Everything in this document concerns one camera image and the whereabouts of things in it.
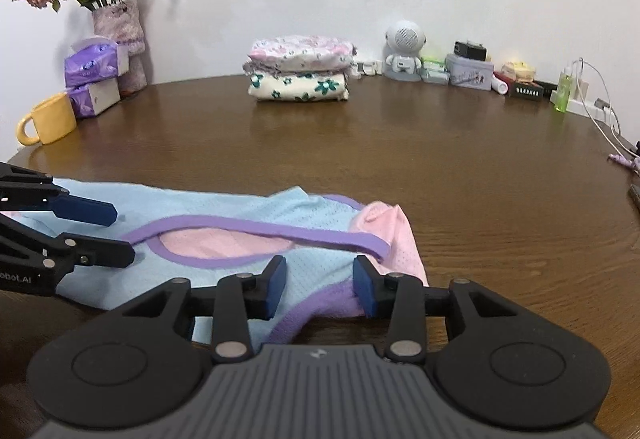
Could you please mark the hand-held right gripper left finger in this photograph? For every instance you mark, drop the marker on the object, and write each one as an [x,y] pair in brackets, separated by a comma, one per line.
[275,288]

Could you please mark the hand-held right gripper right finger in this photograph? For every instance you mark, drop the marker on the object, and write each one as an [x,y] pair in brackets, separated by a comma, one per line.
[362,288]

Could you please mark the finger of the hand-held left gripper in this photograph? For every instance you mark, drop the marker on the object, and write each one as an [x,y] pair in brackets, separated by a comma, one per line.
[105,253]
[85,210]

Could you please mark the pink blue mesh shirt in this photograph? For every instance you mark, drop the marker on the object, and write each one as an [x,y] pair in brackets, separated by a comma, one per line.
[210,204]

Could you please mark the yellow mug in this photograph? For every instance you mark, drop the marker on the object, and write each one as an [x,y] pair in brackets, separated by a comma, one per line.
[52,121]

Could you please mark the purple tissue pack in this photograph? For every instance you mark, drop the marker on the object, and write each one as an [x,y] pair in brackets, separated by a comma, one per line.
[92,64]
[95,99]

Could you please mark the fuzzy purple vase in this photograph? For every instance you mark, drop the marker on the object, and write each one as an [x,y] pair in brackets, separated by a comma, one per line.
[122,26]

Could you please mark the green floral folded cloth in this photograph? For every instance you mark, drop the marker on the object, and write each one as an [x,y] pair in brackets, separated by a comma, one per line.
[297,88]

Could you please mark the green white box stack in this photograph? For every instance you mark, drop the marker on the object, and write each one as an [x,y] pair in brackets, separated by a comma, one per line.
[434,69]

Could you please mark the pink floral folded cloth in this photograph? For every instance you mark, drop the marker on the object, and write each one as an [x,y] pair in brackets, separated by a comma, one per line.
[300,51]

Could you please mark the grey printed tin box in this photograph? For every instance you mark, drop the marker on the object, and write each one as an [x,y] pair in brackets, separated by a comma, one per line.
[469,75]

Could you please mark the white robot speaker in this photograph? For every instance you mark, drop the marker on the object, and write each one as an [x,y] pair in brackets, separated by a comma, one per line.
[404,46]

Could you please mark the white tube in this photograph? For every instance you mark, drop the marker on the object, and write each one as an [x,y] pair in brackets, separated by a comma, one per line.
[500,84]

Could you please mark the black box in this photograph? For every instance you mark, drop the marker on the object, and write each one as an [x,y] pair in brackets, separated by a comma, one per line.
[526,91]

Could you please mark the black charger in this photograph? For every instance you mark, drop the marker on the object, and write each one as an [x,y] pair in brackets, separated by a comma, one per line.
[470,50]

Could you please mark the yellow pink toy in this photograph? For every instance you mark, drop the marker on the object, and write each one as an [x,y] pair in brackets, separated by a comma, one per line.
[519,71]

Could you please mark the green bottle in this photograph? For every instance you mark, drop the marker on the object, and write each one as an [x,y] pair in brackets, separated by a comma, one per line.
[562,94]

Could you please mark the dark phone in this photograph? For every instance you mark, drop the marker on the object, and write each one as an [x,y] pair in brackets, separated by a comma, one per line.
[635,196]

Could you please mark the white power strip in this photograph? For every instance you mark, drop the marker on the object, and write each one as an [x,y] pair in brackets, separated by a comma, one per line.
[595,109]

